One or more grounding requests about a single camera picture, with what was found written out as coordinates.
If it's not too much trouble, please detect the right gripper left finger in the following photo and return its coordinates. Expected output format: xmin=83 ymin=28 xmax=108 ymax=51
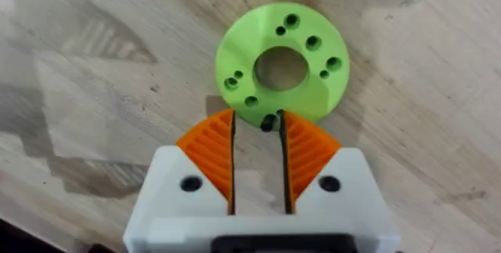
xmin=124 ymin=107 xmax=236 ymax=251

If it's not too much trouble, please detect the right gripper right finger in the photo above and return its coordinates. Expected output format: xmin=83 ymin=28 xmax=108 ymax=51
xmin=278 ymin=109 xmax=395 ymax=230

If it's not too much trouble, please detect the black screw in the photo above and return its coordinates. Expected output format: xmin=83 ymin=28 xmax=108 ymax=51
xmin=260 ymin=114 xmax=279 ymax=133

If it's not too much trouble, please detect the green disc with holes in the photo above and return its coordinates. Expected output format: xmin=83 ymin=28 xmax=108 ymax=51
xmin=214 ymin=2 xmax=351 ymax=128

